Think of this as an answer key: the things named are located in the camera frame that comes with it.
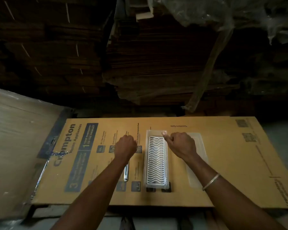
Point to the stack of brown cardboard sheets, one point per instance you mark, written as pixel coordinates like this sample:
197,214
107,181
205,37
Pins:
163,64

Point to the silver metal tool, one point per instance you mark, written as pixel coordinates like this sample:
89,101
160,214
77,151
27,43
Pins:
126,172

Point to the silver metal bangle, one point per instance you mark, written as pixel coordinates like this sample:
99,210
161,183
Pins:
210,182

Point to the clear plastic tray lid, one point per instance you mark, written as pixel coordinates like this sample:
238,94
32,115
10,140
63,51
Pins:
198,174

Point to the person's right forearm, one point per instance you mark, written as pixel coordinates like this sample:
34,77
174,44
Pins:
225,196

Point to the person's left forearm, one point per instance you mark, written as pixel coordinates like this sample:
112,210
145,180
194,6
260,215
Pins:
98,194

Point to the person's left fingers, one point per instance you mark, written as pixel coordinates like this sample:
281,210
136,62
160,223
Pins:
132,144

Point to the person's left hand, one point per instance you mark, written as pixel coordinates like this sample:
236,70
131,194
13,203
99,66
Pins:
123,148

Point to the row of white wavy parts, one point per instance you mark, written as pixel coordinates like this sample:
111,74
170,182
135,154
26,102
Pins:
156,160

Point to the person's right hand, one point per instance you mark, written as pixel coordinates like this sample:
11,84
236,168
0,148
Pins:
183,146

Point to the printed flat cardboard box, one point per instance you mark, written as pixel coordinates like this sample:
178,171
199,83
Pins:
230,160

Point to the clear plastic wrap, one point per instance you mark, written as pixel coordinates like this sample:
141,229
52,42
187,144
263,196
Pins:
230,11

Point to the person's right fingers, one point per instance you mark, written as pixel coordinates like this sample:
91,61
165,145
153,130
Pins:
170,140

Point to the clear plastic tray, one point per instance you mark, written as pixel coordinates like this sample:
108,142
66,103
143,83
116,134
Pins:
157,160

